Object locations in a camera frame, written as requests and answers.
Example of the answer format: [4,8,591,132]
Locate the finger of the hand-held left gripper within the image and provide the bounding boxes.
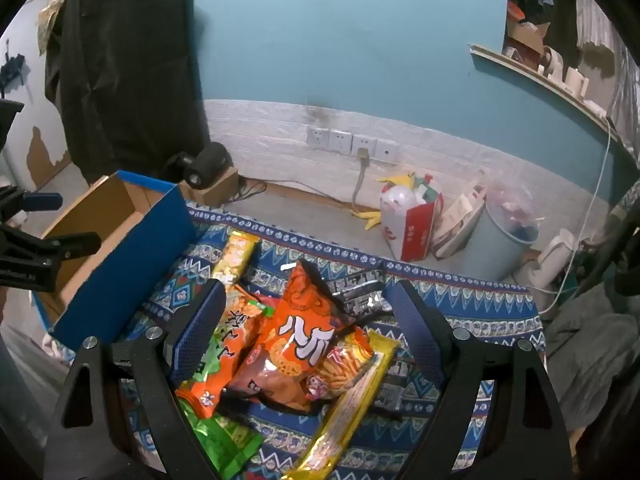
[0,225,102,262]
[5,187,63,221]

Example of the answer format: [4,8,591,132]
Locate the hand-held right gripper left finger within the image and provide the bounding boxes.
[42,279,228,480]

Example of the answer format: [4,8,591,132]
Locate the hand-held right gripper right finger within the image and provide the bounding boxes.
[384,279,573,480]

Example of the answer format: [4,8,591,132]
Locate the orange and green snack packet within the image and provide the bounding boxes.
[175,282,276,421]

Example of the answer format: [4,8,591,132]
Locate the blue cardboard box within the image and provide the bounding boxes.
[32,170,198,353]

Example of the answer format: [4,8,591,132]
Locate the small yellow snack packet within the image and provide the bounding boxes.
[210,230,261,286]

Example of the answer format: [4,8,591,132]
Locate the orange stick snack packet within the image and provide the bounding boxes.
[305,327,376,403]

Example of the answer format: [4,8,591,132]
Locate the large orange snack packet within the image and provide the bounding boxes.
[250,260,371,406]

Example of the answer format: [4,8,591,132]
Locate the long yellow snack packet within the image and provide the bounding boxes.
[280,330,403,480]

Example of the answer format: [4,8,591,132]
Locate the silver snack packet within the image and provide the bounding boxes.
[345,294,397,322]

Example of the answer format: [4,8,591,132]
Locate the blue patterned blanket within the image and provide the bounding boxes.
[120,202,548,480]

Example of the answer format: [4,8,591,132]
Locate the black patterned snack packet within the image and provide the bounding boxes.
[335,269,387,311]
[375,360,407,411]

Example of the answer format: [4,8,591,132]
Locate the red and white bag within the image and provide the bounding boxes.
[380,194,443,263]

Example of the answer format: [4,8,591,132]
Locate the light blue waste bin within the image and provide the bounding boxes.
[452,200,541,283]

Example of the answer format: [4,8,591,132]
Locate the white paper bag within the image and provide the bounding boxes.
[432,170,488,261]

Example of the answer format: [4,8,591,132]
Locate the banana peel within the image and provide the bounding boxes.
[352,209,383,231]

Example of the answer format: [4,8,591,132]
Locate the white plastic bag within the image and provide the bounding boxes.
[381,184,417,212]

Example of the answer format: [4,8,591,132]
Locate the small brown cardboard box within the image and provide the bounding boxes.
[180,167,241,206]

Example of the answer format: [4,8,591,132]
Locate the white appliance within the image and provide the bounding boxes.
[530,230,581,288]

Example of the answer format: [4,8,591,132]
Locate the black round device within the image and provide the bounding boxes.
[167,142,233,191]

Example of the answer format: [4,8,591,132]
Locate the black hanging cloth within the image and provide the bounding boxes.
[45,0,211,186]

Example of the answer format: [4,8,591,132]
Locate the grey cloth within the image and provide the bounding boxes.
[545,280,640,441]

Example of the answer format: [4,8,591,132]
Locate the white container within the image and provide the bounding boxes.
[565,67,589,98]

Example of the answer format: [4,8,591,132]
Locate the tape roll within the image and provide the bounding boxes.
[544,47,567,77]

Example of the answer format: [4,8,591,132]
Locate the cardboard box on shelf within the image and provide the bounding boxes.
[505,0,551,56]

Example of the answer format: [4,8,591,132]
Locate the hanging striped cloth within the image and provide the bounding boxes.
[575,0,631,61]

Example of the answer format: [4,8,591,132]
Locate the dark wall hook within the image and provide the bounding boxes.
[0,52,26,86]

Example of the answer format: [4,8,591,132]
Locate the black floor cables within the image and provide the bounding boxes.
[225,177,268,203]

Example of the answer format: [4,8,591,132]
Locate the grey plug cable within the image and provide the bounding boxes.
[350,147,372,213]

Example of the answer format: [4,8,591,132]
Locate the white cable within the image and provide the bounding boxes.
[545,120,613,311]

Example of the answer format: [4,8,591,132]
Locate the white wall shelf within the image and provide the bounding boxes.
[470,42,618,136]

